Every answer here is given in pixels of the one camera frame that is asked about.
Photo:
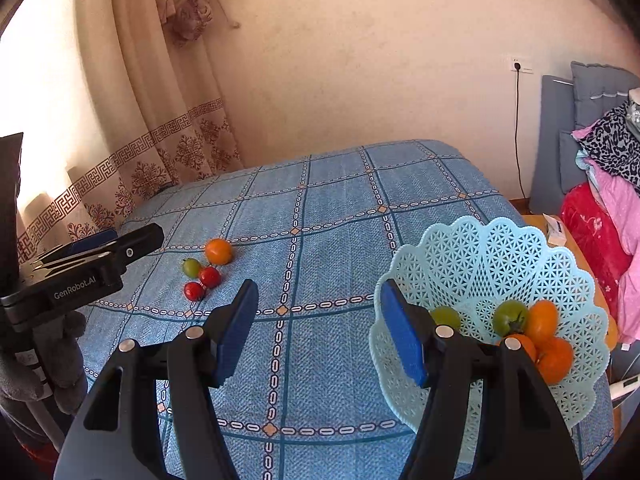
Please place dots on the yellow orange fruit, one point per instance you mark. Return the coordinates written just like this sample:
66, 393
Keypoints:
542, 322

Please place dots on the large green tomato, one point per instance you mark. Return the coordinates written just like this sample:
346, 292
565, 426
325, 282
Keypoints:
510, 317

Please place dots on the curtain tieback tassel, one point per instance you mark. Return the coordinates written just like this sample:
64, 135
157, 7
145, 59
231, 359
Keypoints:
187, 2

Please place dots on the blue patterned bedspread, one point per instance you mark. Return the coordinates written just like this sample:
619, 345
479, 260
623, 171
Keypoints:
319, 392

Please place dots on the red tomato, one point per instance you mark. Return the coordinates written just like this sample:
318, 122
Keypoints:
209, 277
194, 291

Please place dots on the pink blanket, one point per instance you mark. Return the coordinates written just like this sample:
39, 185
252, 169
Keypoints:
621, 202

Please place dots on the grey green cloth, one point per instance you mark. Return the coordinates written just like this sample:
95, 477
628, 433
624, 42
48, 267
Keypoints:
633, 112

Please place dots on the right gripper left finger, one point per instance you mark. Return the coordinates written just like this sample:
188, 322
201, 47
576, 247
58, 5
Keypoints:
115, 434

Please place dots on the orange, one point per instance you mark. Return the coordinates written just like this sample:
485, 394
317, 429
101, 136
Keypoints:
520, 342
555, 358
218, 252

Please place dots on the grey cushion stack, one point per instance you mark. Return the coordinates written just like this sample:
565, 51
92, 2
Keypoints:
567, 105

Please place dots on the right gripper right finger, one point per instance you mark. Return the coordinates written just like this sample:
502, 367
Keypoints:
521, 435

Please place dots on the white tissue box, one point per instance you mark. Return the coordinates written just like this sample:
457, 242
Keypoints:
556, 236

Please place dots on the red blanket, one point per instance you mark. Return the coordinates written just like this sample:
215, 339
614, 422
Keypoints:
596, 236

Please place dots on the light blue plastic basket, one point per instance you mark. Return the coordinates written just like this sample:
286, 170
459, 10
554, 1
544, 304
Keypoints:
499, 279

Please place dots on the red tomato back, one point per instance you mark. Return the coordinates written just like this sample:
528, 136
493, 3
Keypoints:
209, 277

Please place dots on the beige patterned curtain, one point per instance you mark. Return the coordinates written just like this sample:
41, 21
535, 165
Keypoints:
111, 112

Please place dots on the orange front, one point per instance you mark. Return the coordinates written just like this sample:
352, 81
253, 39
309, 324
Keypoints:
520, 342

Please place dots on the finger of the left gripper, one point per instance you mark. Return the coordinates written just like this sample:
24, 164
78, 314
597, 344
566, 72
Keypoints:
126, 249
84, 244

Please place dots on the red tomato front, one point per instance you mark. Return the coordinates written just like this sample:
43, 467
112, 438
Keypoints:
194, 291

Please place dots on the wooden bedside table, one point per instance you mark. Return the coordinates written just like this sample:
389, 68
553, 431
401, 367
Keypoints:
611, 337

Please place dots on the black white leopard cloth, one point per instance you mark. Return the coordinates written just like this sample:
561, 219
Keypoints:
611, 145

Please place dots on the white wall socket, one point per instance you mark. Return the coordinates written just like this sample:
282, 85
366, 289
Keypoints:
521, 64

